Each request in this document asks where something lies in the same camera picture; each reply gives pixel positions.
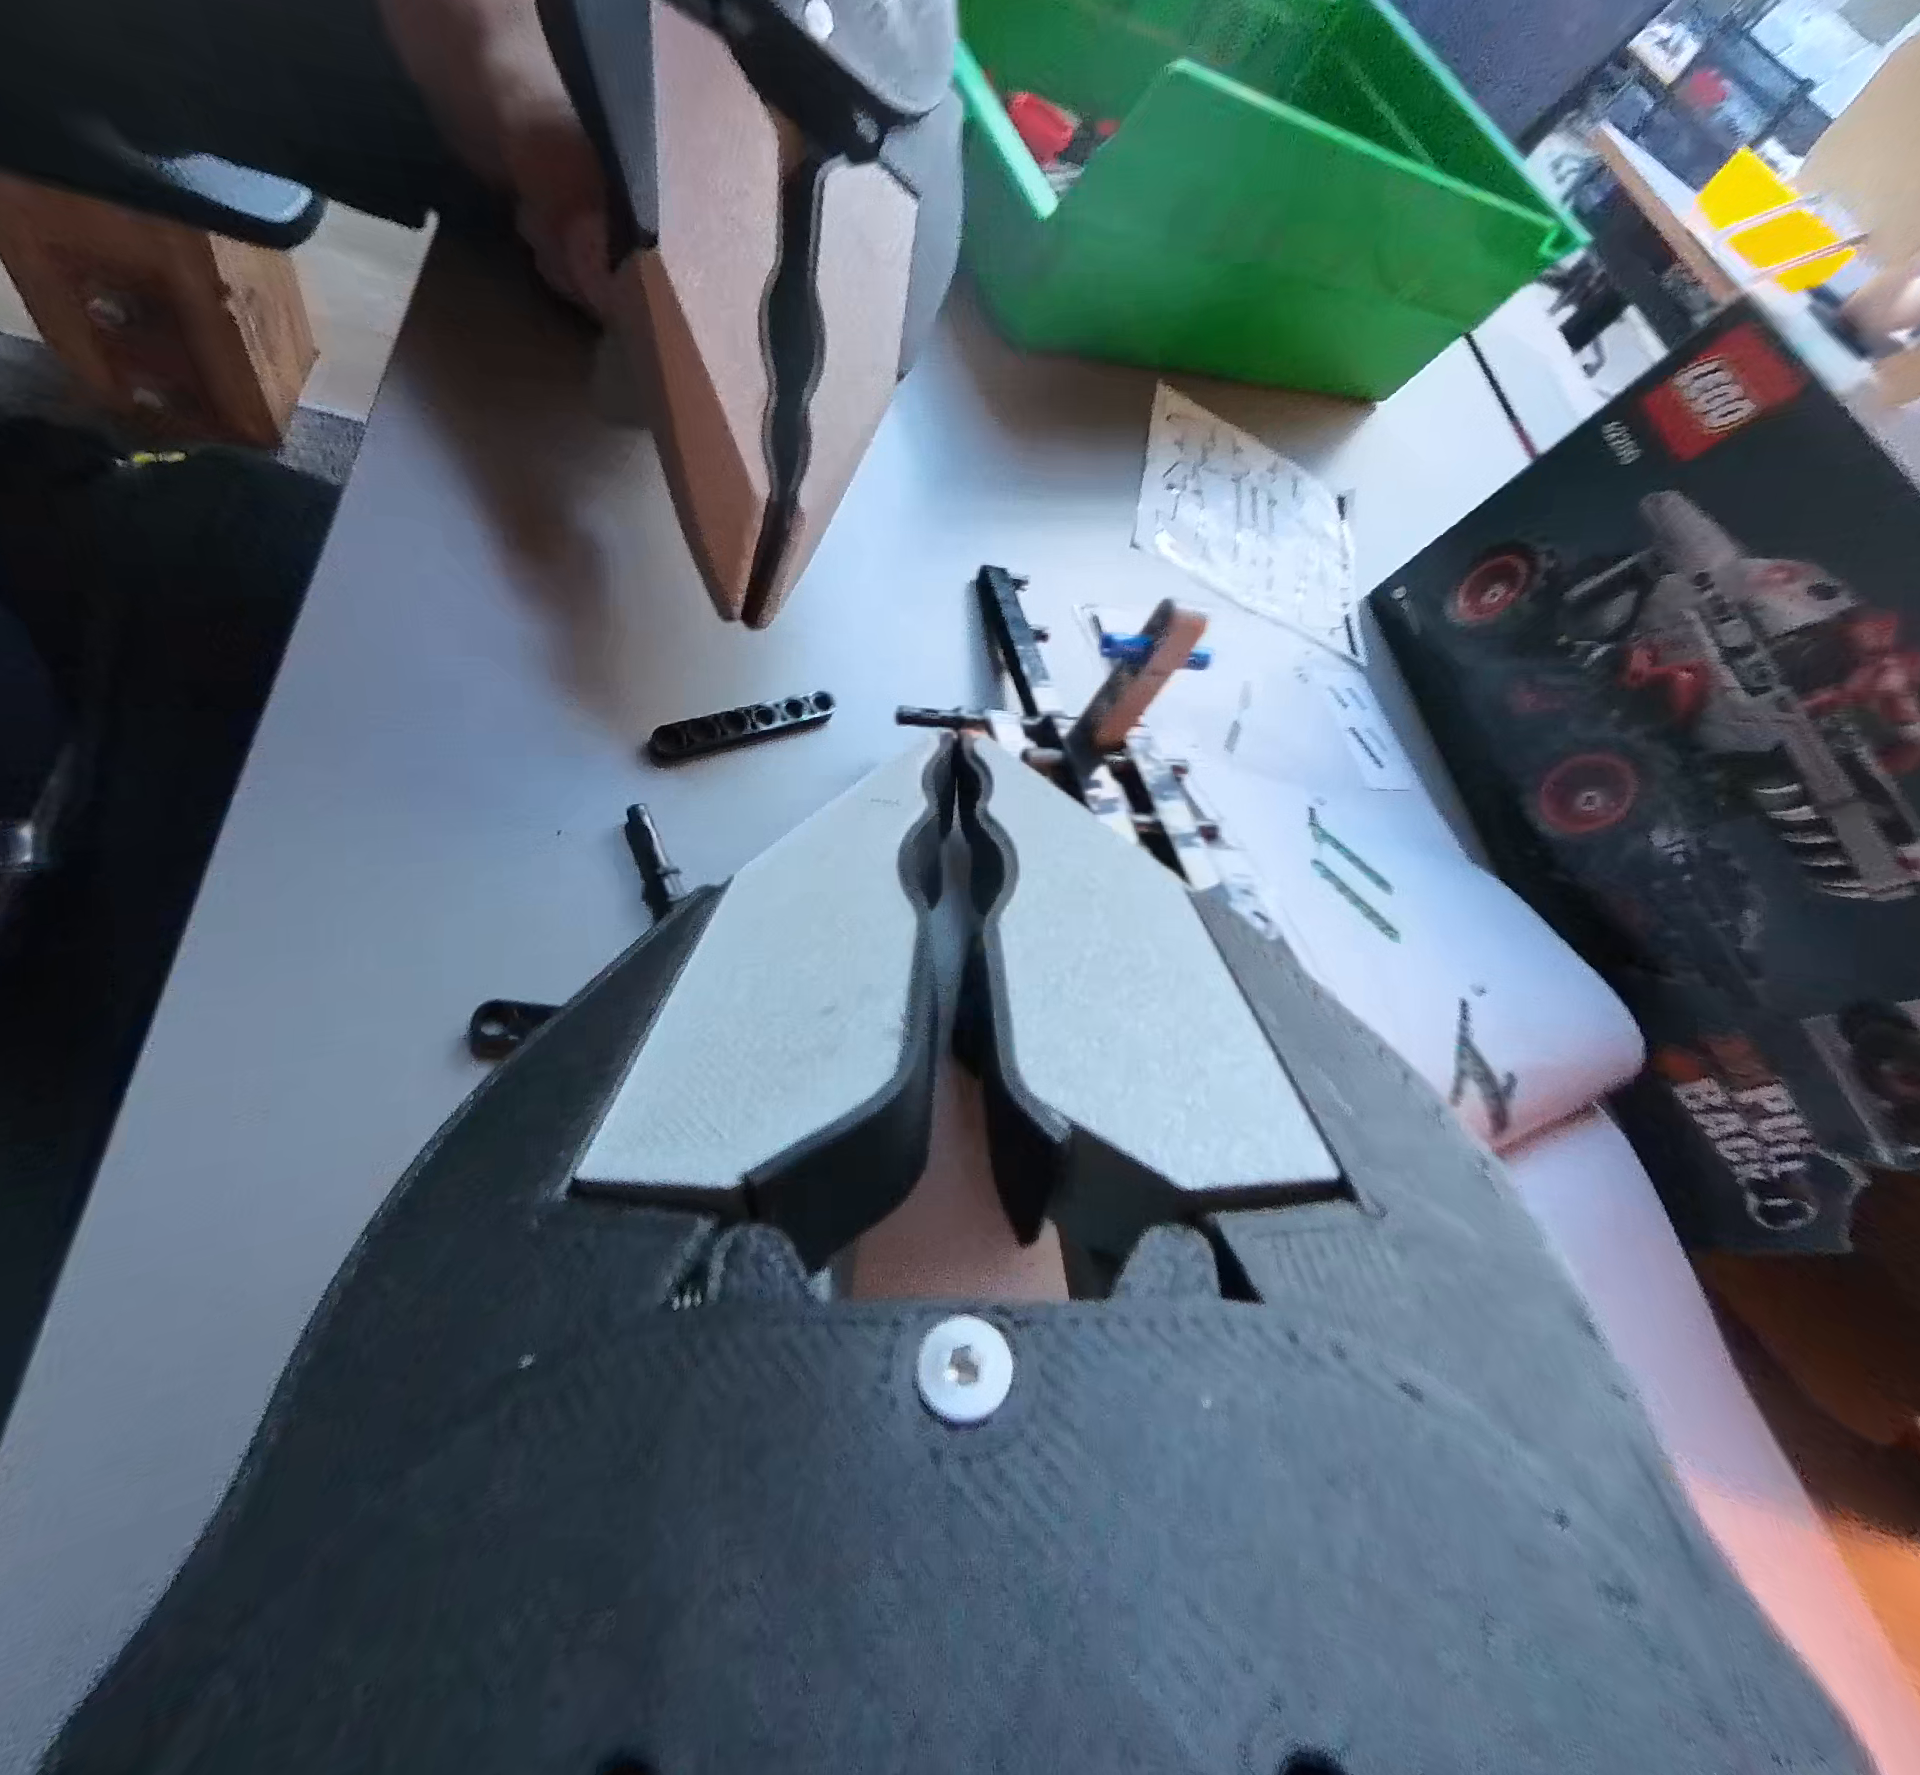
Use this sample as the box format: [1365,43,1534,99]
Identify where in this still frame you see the wooden table leg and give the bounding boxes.
[0,175,323,453]

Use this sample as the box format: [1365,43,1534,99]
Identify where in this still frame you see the white instruction booklet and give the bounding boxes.
[1201,651,1652,1154]

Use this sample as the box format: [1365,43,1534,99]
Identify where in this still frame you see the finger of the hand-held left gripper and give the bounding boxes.
[744,89,966,633]
[536,0,824,627]

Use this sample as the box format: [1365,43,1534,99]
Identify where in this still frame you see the sticker sheet in clear bag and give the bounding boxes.
[1130,381,1371,671]

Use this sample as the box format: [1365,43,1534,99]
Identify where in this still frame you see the green plastic bin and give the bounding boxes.
[912,0,1593,407]

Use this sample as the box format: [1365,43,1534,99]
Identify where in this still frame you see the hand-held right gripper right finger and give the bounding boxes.
[964,738,1344,1292]

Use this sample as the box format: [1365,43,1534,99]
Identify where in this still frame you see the person's left hand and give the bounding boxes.
[373,0,621,327]

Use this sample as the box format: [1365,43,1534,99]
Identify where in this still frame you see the partly built lego chassis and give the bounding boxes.
[895,565,1251,910]

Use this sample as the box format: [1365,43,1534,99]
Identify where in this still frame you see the person's dark clothing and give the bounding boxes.
[0,419,344,1418]

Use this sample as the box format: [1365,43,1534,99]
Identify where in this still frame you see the black office chair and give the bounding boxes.
[143,149,331,255]

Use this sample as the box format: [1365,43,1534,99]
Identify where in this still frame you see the black lego beam with holes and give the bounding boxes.
[646,691,841,770]

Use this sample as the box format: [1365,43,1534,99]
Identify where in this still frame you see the black cable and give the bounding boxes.
[1461,331,1538,461]

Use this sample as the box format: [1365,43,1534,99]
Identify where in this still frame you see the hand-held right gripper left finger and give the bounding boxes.
[572,738,966,1268]

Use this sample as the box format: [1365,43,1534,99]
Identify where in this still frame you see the black lego connector pin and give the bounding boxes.
[624,802,690,924]

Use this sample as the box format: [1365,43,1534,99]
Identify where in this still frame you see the red plastic parts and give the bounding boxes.
[1005,91,1122,177]

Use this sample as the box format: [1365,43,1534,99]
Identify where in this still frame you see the black lego set box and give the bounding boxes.
[1363,295,1920,1262]

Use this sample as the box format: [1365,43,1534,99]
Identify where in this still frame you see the yellow plastic container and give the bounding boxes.
[1695,147,1807,237]
[1724,207,1866,297]

